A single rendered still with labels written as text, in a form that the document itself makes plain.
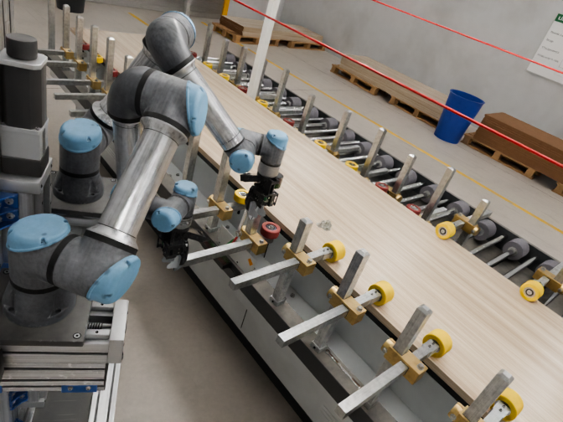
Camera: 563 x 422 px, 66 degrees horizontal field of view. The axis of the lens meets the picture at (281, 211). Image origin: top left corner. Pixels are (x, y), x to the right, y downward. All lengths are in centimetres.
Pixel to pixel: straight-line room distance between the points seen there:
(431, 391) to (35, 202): 137
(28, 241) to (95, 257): 13
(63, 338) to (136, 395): 119
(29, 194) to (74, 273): 31
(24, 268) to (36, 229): 8
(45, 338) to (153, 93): 59
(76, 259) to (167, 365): 146
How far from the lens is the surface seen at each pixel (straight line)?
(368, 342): 178
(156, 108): 103
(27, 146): 119
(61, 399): 202
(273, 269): 150
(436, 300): 184
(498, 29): 891
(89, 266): 97
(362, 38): 1029
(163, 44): 127
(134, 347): 242
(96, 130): 145
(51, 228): 102
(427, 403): 174
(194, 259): 162
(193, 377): 235
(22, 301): 111
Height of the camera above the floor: 189
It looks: 31 degrees down
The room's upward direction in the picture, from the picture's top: 18 degrees clockwise
